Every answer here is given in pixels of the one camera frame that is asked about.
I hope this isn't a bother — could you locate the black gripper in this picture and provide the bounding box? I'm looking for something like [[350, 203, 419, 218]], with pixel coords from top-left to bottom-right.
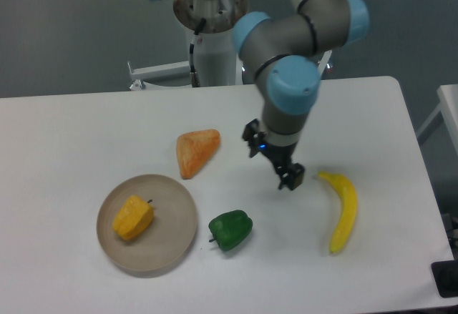
[[242, 119, 305, 190]]

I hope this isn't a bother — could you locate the yellow bell pepper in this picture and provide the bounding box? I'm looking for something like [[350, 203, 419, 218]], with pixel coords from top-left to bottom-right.
[[112, 195, 155, 241]]

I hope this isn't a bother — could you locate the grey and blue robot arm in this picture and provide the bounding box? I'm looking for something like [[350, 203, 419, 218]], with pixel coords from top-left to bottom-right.
[[152, 0, 370, 190]]

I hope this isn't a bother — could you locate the green bell pepper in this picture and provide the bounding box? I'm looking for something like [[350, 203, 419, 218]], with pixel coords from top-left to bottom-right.
[[208, 210, 253, 252]]

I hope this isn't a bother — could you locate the beige round plate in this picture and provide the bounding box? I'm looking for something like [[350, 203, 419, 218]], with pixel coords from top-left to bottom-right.
[[96, 175, 198, 278]]

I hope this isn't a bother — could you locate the orange triangular bread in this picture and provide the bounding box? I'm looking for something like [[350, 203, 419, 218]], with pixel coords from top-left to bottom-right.
[[176, 129, 220, 180]]

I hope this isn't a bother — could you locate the yellow banana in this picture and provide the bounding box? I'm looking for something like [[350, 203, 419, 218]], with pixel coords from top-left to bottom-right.
[[318, 171, 359, 255]]

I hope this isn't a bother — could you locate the white side table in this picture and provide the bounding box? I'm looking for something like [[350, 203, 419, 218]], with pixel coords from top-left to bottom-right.
[[415, 84, 457, 150]]

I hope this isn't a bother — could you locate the black device at table edge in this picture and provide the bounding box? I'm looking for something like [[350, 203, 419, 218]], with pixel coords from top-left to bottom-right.
[[431, 260, 457, 298]]

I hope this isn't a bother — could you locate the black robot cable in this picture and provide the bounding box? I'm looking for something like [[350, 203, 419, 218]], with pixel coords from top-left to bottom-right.
[[189, 18, 207, 88]]

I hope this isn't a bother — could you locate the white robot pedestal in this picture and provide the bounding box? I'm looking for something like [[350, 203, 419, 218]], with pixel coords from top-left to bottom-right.
[[127, 0, 334, 91]]

